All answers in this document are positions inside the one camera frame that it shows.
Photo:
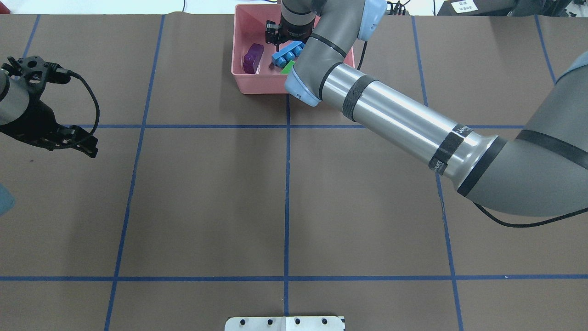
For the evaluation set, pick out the long blue toy block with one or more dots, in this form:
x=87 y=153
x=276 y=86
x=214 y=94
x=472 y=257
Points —
x=287 y=53

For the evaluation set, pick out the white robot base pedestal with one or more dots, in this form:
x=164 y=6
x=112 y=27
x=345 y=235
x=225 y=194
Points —
x=286 y=323

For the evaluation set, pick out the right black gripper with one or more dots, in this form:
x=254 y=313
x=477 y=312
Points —
x=297 y=30

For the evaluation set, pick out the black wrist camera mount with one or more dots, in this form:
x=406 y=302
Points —
x=33 y=73

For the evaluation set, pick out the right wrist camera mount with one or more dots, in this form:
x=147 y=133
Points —
x=272 y=33

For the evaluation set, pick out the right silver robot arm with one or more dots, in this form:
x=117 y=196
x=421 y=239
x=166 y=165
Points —
x=542 y=172

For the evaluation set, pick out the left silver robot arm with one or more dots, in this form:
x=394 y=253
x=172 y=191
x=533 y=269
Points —
x=15 y=99

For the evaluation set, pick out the green toy block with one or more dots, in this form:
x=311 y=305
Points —
x=288 y=67

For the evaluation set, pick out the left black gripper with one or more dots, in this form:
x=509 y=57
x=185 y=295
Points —
x=28 y=119

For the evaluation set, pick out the purple toy block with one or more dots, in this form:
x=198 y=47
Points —
x=252 y=58

